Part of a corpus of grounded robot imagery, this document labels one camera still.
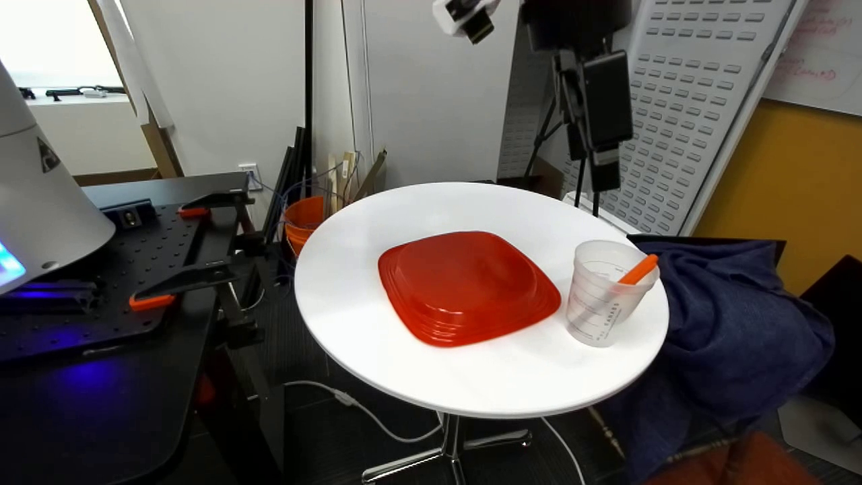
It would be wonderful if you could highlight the black orange clamp far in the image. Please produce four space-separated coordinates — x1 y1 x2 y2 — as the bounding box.
177 192 252 220

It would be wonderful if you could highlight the orange capped marker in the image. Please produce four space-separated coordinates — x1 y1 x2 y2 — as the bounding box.
569 254 656 340

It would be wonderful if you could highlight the white cable on floor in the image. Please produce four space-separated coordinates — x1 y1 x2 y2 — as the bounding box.
282 378 448 446

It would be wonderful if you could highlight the clear plastic measuring cup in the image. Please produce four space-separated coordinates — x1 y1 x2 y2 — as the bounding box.
566 240 660 347

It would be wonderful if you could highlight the orange bucket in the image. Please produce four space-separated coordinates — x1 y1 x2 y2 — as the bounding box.
282 197 328 254

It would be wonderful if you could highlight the round white table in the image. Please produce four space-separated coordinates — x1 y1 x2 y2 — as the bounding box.
293 182 668 419

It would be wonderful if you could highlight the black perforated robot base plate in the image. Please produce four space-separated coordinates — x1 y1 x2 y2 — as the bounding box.
0 208 208 365

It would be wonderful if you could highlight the black orange clamp near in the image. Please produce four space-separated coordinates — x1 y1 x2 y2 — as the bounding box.
127 260 232 312

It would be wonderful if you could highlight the white pegboard panel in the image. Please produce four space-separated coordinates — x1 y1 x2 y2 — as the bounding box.
598 0 807 236

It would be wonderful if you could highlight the black orange clamp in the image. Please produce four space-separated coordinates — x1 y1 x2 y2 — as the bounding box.
127 260 232 312
177 192 252 220

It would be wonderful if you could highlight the red square plate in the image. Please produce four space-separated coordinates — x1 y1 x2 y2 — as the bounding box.
378 231 559 347

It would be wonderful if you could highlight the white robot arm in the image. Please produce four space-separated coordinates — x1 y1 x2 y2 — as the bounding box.
0 64 116 293

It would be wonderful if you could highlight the navy blue cloth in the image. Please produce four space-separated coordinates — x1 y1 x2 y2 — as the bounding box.
600 233 834 485

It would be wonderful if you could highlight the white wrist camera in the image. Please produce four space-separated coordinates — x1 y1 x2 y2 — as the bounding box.
431 0 500 43

